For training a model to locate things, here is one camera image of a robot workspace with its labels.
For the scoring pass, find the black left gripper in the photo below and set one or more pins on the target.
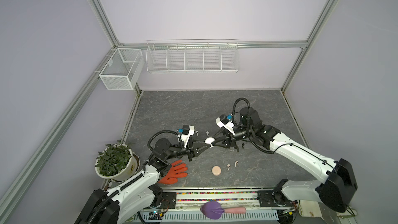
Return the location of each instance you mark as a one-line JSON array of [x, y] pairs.
[[192, 150]]

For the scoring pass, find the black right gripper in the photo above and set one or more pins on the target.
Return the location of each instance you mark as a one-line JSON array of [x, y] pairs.
[[227, 138]]

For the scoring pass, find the white earbud charging case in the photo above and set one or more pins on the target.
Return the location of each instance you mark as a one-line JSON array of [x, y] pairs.
[[209, 141]]

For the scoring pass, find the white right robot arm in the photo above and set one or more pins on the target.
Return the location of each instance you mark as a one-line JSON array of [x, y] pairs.
[[335, 183]]

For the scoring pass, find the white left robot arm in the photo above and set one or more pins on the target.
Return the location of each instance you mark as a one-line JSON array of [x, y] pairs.
[[117, 205]]

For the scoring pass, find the pink round charging case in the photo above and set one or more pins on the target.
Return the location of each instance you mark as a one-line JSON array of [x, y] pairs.
[[216, 170]]

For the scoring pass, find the red rubber glove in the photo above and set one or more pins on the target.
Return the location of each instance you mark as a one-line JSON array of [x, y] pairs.
[[178, 170]]

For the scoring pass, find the purple pink brush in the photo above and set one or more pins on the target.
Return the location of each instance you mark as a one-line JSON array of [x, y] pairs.
[[214, 210]]

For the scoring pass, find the potted green plant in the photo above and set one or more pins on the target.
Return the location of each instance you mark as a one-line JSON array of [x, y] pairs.
[[116, 162]]

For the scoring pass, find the white mesh box basket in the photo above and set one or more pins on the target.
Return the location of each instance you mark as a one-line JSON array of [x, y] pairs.
[[123, 69]]

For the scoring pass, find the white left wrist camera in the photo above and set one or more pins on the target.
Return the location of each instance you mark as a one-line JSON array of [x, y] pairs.
[[185, 133]]

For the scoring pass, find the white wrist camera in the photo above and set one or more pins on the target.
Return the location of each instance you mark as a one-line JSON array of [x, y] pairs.
[[225, 122], [185, 133]]

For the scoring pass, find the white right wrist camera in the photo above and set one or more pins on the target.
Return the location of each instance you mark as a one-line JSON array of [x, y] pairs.
[[225, 122]]

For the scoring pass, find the white vented rail base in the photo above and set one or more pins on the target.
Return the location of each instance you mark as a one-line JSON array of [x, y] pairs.
[[152, 217]]

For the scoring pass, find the white wire wall shelf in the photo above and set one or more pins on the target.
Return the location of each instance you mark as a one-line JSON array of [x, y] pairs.
[[193, 56]]

